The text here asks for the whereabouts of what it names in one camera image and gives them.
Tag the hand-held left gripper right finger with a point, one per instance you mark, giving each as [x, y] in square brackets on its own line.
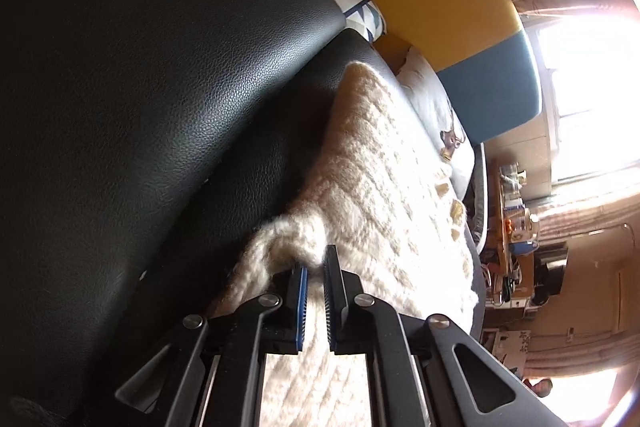
[329, 307]

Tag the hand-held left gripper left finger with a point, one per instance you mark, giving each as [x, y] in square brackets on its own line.
[300, 307]

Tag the cream knit sweater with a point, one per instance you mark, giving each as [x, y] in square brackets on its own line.
[390, 187]

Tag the white patterned box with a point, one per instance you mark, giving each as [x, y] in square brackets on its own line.
[507, 344]

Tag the wooden desk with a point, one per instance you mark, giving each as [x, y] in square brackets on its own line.
[501, 227]

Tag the clear plastic container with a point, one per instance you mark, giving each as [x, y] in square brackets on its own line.
[520, 222]

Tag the black monitor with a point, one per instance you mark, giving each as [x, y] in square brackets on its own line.
[550, 277]

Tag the white deer print pillow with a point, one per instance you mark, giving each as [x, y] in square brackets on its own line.
[430, 102]

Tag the bright side window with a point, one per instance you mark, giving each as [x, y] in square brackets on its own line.
[600, 394]

